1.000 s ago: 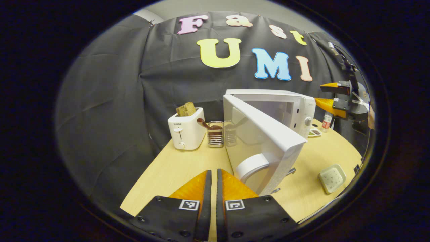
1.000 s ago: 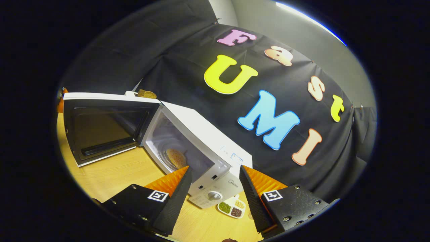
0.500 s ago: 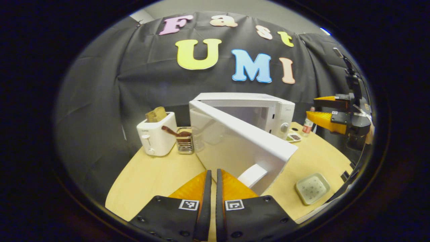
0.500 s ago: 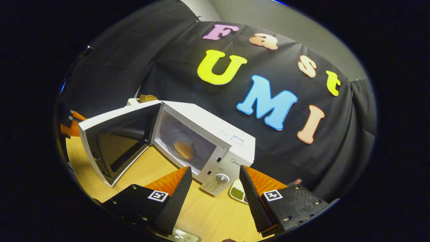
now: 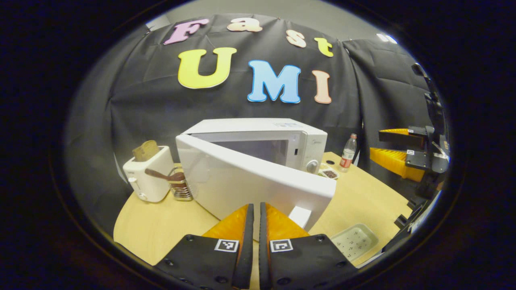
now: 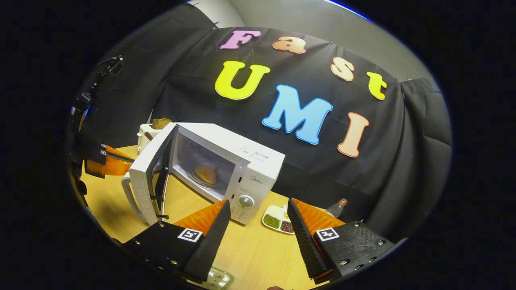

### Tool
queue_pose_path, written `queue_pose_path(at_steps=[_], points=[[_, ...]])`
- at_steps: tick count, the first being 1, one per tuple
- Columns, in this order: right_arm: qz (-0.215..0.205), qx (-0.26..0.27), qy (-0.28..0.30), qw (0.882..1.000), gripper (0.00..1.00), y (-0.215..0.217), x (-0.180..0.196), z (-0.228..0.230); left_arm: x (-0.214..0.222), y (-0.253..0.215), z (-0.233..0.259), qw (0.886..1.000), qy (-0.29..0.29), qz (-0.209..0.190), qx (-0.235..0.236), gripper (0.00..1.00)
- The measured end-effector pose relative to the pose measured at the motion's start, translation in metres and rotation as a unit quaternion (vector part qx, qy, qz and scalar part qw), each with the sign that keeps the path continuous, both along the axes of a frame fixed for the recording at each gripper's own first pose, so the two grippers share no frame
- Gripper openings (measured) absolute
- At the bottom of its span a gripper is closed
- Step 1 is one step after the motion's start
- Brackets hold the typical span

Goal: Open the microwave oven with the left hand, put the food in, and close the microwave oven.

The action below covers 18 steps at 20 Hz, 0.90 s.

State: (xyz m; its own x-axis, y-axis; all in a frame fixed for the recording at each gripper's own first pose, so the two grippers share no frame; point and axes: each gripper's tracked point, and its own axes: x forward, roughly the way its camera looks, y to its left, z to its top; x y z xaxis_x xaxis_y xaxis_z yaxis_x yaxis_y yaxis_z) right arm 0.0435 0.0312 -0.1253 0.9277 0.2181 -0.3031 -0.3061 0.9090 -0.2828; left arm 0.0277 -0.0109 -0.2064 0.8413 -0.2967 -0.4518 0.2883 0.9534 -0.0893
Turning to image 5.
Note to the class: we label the clear bottle with red label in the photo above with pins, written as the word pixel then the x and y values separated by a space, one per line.
pixel 347 155

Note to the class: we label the white divided dish of beans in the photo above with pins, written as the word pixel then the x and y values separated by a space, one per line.
pixel 328 173

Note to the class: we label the brown bread slice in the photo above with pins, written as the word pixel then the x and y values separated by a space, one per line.
pixel 145 151

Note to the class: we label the brown wooden spoon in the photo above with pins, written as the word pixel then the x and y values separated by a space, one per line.
pixel 161 175

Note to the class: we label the white toaster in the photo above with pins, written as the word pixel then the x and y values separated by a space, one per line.
pixel 151 181

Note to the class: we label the white microwave oven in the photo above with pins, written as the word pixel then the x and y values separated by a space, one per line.
pixel 250 181

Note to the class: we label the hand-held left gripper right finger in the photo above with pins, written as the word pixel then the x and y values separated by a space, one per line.
pixel 310 262

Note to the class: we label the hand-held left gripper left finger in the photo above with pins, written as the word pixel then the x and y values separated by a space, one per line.
pixel 205 262

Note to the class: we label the black backdrop cloth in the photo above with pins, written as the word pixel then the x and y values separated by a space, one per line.
pixel 141 88

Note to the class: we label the small ceiling light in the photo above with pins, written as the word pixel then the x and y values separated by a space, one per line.
pixel 386 38

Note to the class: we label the pale green square plate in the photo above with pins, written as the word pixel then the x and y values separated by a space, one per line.
pixel 354 241

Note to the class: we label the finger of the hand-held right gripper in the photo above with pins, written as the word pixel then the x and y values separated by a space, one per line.
pixel 403 140
pixel 391 161

